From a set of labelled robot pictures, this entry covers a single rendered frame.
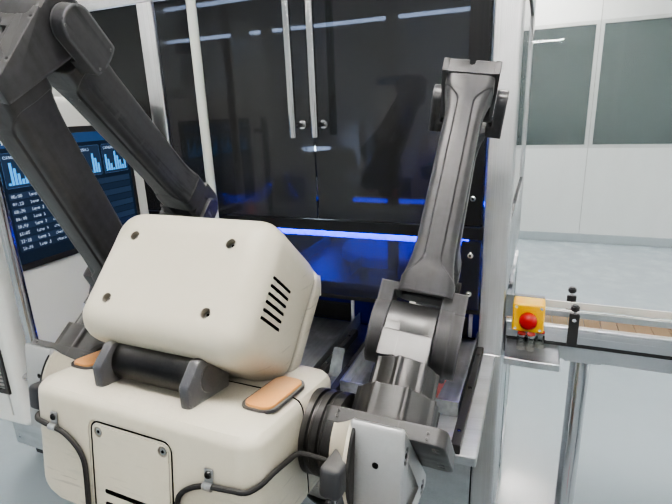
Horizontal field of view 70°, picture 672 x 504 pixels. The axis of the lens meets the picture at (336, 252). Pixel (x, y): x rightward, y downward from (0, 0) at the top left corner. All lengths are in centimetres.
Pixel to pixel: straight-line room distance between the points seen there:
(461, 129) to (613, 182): 525
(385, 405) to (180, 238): 26
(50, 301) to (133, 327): 85
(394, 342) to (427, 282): 8
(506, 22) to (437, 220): 67
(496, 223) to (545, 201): 467
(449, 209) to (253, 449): 34
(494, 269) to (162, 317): 89
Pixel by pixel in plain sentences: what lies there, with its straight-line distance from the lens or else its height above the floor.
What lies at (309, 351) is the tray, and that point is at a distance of 131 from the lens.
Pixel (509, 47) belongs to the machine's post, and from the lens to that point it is 117.
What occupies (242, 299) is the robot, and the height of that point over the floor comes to 133.
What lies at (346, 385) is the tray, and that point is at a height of 91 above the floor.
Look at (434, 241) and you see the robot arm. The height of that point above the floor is 134.
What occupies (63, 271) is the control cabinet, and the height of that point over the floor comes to 114.
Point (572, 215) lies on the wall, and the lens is 590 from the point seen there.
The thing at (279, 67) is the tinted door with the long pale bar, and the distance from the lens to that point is 134.
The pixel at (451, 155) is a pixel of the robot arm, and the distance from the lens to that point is 62.
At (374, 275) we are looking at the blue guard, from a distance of 130.
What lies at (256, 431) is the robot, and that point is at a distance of 44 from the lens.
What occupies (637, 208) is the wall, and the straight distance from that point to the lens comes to 595.
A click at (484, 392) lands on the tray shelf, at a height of 88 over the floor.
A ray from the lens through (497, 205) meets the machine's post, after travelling 119.
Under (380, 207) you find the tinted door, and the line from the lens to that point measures 125.
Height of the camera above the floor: 149
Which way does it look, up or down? 16 degrees down
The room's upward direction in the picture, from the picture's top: 2 degrees counter-clockwise
